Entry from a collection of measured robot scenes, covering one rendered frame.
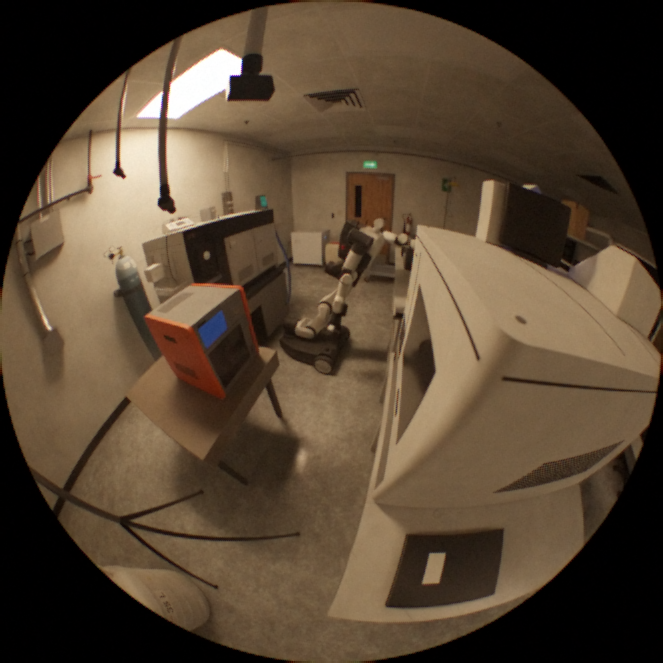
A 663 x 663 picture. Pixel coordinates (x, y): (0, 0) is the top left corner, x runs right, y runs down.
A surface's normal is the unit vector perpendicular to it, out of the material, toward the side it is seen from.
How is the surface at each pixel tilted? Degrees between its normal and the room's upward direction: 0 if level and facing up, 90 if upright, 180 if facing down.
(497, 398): 90
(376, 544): 0
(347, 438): 0
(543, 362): 90
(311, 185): 90
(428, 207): 90
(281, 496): 0
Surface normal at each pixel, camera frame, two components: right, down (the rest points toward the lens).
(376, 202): -0.28, 0.57
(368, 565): 0.00, -0.81
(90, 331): 0.96, 0.16
